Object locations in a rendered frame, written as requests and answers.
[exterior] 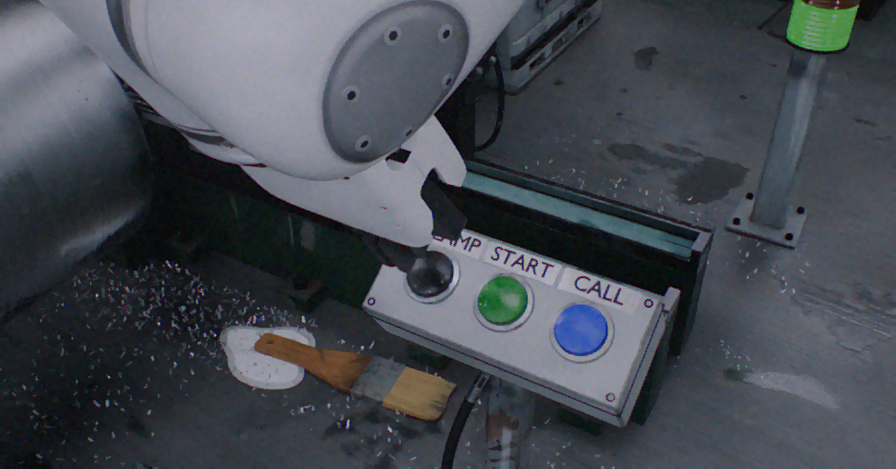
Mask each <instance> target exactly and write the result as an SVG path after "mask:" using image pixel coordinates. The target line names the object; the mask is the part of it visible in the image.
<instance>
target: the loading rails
mask: <svg viewBox="0 0 896 469"><path fill-rule="evenodd" d="M143 131H144V134H145V137H146V140H147V144H148V148H149V152H150V155H153V154H154V155H153V156H155V158H154V159H156V160H157V163H158V167H159V172H160V176H161V180H162V185H163V189H164V193H165V198H166V202H167V207H168V211H169V215H170V220H171V224H172V228H173V233H174V234H173V235H172V236H170V237H169V238H168V239H166V240H165V241H164V242H163V244H164V248H165V252H166V254H167V255H168V256H170V257H173V258H175V259H177V260H180V261H182V262H185V263H187V264H189V265H193V264H194V263H195V262H197V261H198V260H199V259H201V258H202V257H203V256H204V255H206V254H207V253H208V252H210V251H211V250H213V251H215V252H218V253H220V254H223V255H225V256H228V257H230V258H233V259H235V260H237V261H240V262H242V263H245V264H247V265H250V266H252V267H255V268H257V269H260V270H262V271H264V272H267V273H269V274H272V275H274V276H277V277H279V278H282V279H284V280H286V281H285V282H283V283H282V284H281V285H280V286H279V287H278V288H277V297H278V301H279V302H280V303H282V304H284V305H286V306H289V307H291V308H294V309H296V310H298V311H301V312H303V313H305V314H308V313H310V312H311V311H312V310H313V309H314V308H315V307H316V306H317V305H318V304H319V303H320V302H321V301H322V300H323V299H324V298H325V297H328V298H331V299H333V300H336V301H338V302H340V303H343V304H345V305H348V306H350V307H353V308H355V309H358V310H360V311H363V312H366V311H365V310H364V309H363V307H362V305H363V302H364V300H365V298H366V296H367V294H368V292H369V290H370V288H371V286H372V284H373V283H374V281H375V279H376V277H377V275H378V273H379V271H380V269H381V267H382V265H383V263H382V262H381V261H380V260H379V259H378V258H377V257H376V256H375V254H374V253H373V252H372V251H371V250H370V249H369V248H368V247H367V245H366V244H365V243H364V242H363V241H362V240H361V239H362V237H363V235H364V233H365V231H364V233H363V234H358V233H356V232H353V231H351V230H349V229H348V228H346V227H345V226H344V225H343V224H342V223H341V222H339V221H336V220H333V219H331V218H328V217H325V216H323V215H320V214H317V213H315V212H312V211H309V210H307V209H304V208H301V207H299V206H296V205H294V204H291V203H289V202H287V201H285V200H282V199H280V198H278V197H276V196H275V195H273V194H271V193H270V192H268V191H267V190H266V189H264V188H263V187H262V186H261V185H259V184H258V183H257V182H256V181H255V180H254V179H253V178H252V177H251V176H250V175H248V174H247V173H246V172H245V171H244V170H243V169H242V167H241V166H240V165H239V164H236V163H229V162H223V161H221V160H218V159H215V158H212V157H210V156H208V155H205V154H202V153H199V152H196V151H193V150H191V149H190V148H189V143H188V139H186V138H185V137H184V138H182V139H181V140H179V141H178V142H174V141H171V140H168V139H165V138H163V137H160V136H157V135H154V134H151V133H150V132H149V128H148V126H146V127H144V128H143ZM459 154H460V156H461V158H462V160H463V162H464V165H465V167H466V171H467V173H466V175H465V178H464V180H463V183H462V185H461V187H460V186H456V185H452V184H448V183H444V182H442V180H439V179H438V181H437V183H436V184H435V185H436V186H437V187H438V188H439V189H440V190H441V191H442V192H443V193H444V195H445V196H446V197H447V198H448V199H449V200H450V201H451V202H452V203H453V204H454V205H455V206H456V207H457V208H458V209H459V210H460V211H461V212H462V214H463V215H464V216H465V217H466V218H467V223H466V225H465V227H464V229H463V231H465V232H468V233H471V234H474V235H477V236H480V237H483V238H486V239H489V240H492V241H494V242H497V243H500V244H503V245H506V246H509V247H512V248H515V249H518V250H521V251H524V252H526V253H529V254H532V255H535V256H538V257H541V258H544V259H547V260H550V261H553V262H556V263H559V264H561V265H564V266H567V267H570V268H573V269H576V270H579V271H582V272H585V273H588V274H591V275H594V276H596V277H599V278H602V279H605V280H608V281H611V282H614V283H617V284H620V285H623V286H626V287H628V288H631V289H634V290H637V291H640V292H643V293H646V294H649V295H652V296H655V297H658V298H659V299H660V300H661V303H663V304H665V307H664V309H663V316H664V322H665V329H664V331H663V334H662V336H661V339H660V341H659V344H658V346H657V349H656V351H655V354H654V356H653V359H652V361H651V364H650V366H649V369H648V371H647V374H646V377H645V379H644V382H643V384H642V387H641V389H640V392H639V394H638V397H637V399H636V402H635V404H634V407H633V409H632V412H631V414H630V417H629V419H628V420H630V421H632V422H635V423H637V424H640V425H644V424H645V422H646V420H647V417H648V416H649V414H650V412H651V410H652V408H653V406H654V404H655V402H656V401H657V399H658V397H659V392H660V387H661V382H662V377H663V373H664V368H665V363H666V358H667V353H668V352H670V353H672V354H675V355H678V356H679V355H680V353H681V351H682V349H683V347H684V345H685V343H686V342H687V340H688V337H689V335H690V334H691V332H692V328H693V324H694V319H695V315H696V310H697V306H698V302H699V297H700V293H701V288H702V284H703V280H704V275H705V271H706V266H707V262H708V257H709V253H710V249H711V245H712V240H713V236H714V230H713V229H710V228H706V227H703V226H700V225H696V224H693V223H690V222H687V221H683V220H680V219H677V218H673V217H670V216H667V215H663V214H660V213H657V212H653V211H650V210H647V209H644V208H640V207H637V206H634V205H630V204H627V203H624V202H620V201H617V200H614V199H610V198H607V197H604V196H601V195H597V194H594V193H591V192H587V191H584V190H581V189H577V188H574V187H571V186H568V185H564V184H561V183H558V182H554V181H551V180H548V179H544V178H541V177H538V176H534V175H531V174H528V173H525V172H521V171H518V170H515V169H511V168H508V167H505V166H501V165H498V164H495V163H491V162H488V161H485V160H482V159H478V158H475V157H472V156H468V155H465V154H462V153H459ZM153 156H152V157H153ZM152 157H151V158H152ZM407 354H408V357H410V358H412V359H414V360H417V361H419V362H421V363H424V364H426V365H429V366H431V367H433V368H436V369H438V370H443V368H444V367H445V366H446V365H447V363H448V362H449V361H450V360H451V357H448V356H446V355H443V354H441V353H439V352H436V351H434V350H431V349H429V348H426V347H424V346H422V345H419V344H417V343H414V342H412V341H410V340H409V341H408V343H407ZM558 419H559V420H560V421H561V422H564V423H566V424H568V425H571V426H573V427H575V428H578V429H580V430H583V431H585V432H587V433H590V434H592V435H594V436H598V435H599V434H600V433H601V431H602V429H603V428H604V426H605V424H606V421H603V420H601V419H598V418H596V417H594V416H591V415H589V414H586V413H584V412H581V411H579V410H577V409H574V408H572V407H569V406H567V405H565V404H562V403H561V404H560V406H559V415H558Z"/></svg>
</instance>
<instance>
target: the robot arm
mask: <svg viewBox="0 0 896 469"><path fill-rule="evenodd" d="M40 1H41V2H42V3H43V4H44V5H45V6H46V7H47V8H48V9H49V10H50V11H51V12H52V13H53V14H54V15H55V16H57V17H58V18H59V19H60V20H61V21H62V22H63V23H64V24H65V25H66V26H67V27H68V28H69V29H70V30H71V31H72V32H74V33H75V34H76V35H77V36H78V37H79V38H80V39H81V40H82V41H83V42H84V43H85V44H86V45H87V46H88V47H89V48H91V49H92V50H93V51H94V52H95V53H96V54H97V55H98V56H99V57H100V58H101V59H102V60H103V61H104V62H105V63H106V64H108V65H109V66H110V67H111V68H112V69H113V70H114V71H115V72H116V73H117V74H118V75H119V76H120V77H121V78H122V79H123V80H125V81H126V82H127V83H128V84H129V85H130V86H131V87H132V88H133V89H134V90H135V91H136V92H137V93H138V94H139V95H140V96H142V97H143V98H144V99H145V100H146V101H147V102H148V103H149V104H150V105H151V106H152V107H153V108H154V109H155V110H156V111H157V112H159V113H160V114H161V115H162V116H163V117H164V118H165V119H166V120H167V121H169V122H170V123H171V124H172V125H173V126H174V127H175V128H176V129H177V130H178V131H179V132H180V133H181V134H182V135H183V136H184V137H185V138H186V139H188V140H189V141H190V142H191V143H192V144H193V145H194V146H195V147H196V148H197V149H198V150H200V151H202V152H203V153H205V154H206V155H208V156H210V157H212V158H215V159H218V160H221V161H223V162H229V163H236V164H239V165H240V166H241V167H242V169H243V170H244V171H245V172H246V173H247V174H248V175H250V176H251V177H252V178H253V179H254V180H255V181H256V182H257V183H258V184H259V185H261V186H262V187H263V188H264V189H266V190H267V191H268V192H270V193H271V194H273V195H275V196H276V197H278V198H280V199H282V200H285V201H287V202H289V203H291V204H294V205H296V206H299V207H301V208H304V209H307V210H309V211H312V212H315V213H317V214H320V215H323V216H325V217H328V218H331V219H333V220H336V221H339V222H341V223H342V224H343V225H344V226H345V227H346V228H348V229H349V230H351V231H353V232H356V233H358V234H363V233H364V231H365V233H364V235H363V237H362V239H361V240H362V241H363V242H364V243H365V244H366V245H367V247H368V248H369V249H370V250H371V251H372V252H373V253H374V254H375V256H376V257H377V258H378V259H379V260H380V261H381V262H382V263H383V265H385V266H388V267H391V268H392V267H397V268H398V270H399V271H401V272H404V273H406V274H408V273H409V272H410V271H411V270H412V268H413V266H414V264H415V262H416V260H417V258H418V259H420V258H422V257H423V256H424V255H425V253H426V251H427V249H428V247H429V245H430V243H431V242H432V241H433V238H432V236H436V237H440V238H444V239H448V240H452V241H458V239H459V237H460V235H461V233H462V231H463V229H464V227H465V225H466V223H467V218H466V217H465V216H464V215H463V214H462V212H461V211H460V210H459V209H458V208H457V207H456V206H455V205H454V204H453V203H452V202H451V201H450V200H449V199H448V198H447V197H446V196H445V195H444V193H443V192H442V191H441V190H440V189H439V188H438V187H437V186H436V185H435V184H436V183H437V181H438V179H439V180H442V182H444V183H448V184H452V185H456V186H460V187H461V185H462V183H463V180H464V178H465V175H466V173H467V171H466V167H465V165H464V162H463V160H462V158H461V156H460V154H459V153H458V151H457V149H456V148H455V146H454V144H453V143H452V141H451V140H450V138H449V137H448V135H447V134H446V132H445V131H444V129H443V128H442V126H441V125H440V123H439V122H438V120H437V119H436V118H435V116H434V113H435V112H436V111H437V110H438V109H439V108H440V107H441V105H442V104H443V103H444V102H445V101H446V100H447V99H448V97H449V96H450V95H451V94H452V93H453V92H454V91H455V89H456V88H457V87H458V86H459V85H460V84H461V83H462V81H463V80H464V79H465V78H466V77H467V76H468V74H469V73H470V72H471V70H472V69H473V68H474V67H475V65H476V64H477V63H478V62H479V60H480V59H481V58H482V57H483V55H484V54H485V53H486V52H487V50H488V49H489V48H490V47H491V45H492V44H493V43H494V41H495V40H496V39H497V38H498V36H499V35H500V34H501V32H502V31H503V30H504V28H505V27H506V26H507V25H508V23H509V22H510V21H511V19H512V18H513V17H514V15H515V14H516V13H517V11H518V10H519V9H520V7H521V6H522V4H523V3H524V2H525V0H40ZM431 235H432V236H431Z"/></svg>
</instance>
